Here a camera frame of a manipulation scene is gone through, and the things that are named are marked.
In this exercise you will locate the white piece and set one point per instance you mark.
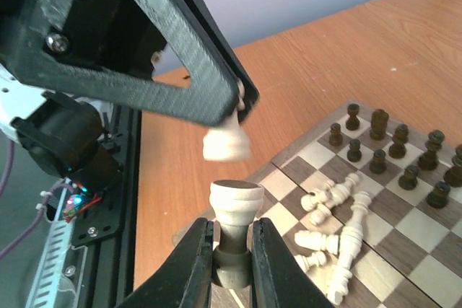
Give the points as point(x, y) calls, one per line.
point(235, 204)
point(228, 142)

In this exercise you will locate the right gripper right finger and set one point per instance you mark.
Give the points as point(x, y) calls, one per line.
point(278, 281)

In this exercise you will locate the blue cable duct strip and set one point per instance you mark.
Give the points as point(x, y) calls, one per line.
point(50, 287)

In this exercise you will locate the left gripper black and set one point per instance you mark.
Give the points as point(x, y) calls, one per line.
point(164, 56)

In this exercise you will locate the dark chess pieces rows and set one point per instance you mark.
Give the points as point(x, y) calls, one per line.
point(401, 168)

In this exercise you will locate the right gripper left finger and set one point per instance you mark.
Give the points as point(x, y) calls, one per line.
point(185, 278)

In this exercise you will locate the white chess pieces pile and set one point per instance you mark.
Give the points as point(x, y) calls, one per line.
point(342, 242)

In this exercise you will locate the wooden chess board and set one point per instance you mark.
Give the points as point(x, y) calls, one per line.
point(374, 221)

